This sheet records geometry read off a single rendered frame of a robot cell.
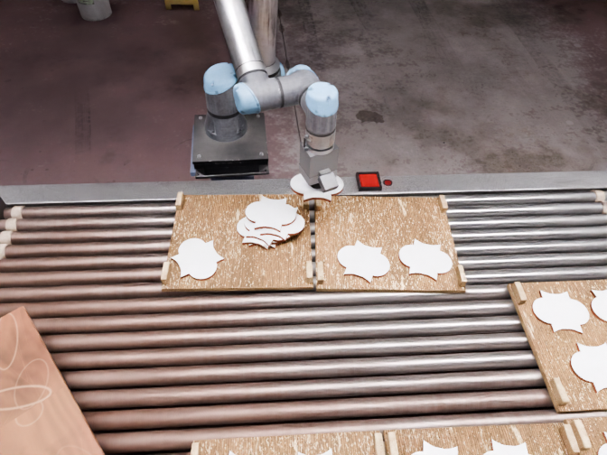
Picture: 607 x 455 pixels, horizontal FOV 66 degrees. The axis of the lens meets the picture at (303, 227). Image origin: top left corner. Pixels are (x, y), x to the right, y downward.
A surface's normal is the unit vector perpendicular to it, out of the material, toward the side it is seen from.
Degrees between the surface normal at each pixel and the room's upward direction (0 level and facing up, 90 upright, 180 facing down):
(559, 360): 0
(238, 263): 0
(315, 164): 90
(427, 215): 0
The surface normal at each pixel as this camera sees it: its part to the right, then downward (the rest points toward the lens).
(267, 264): 0.02, -0.64
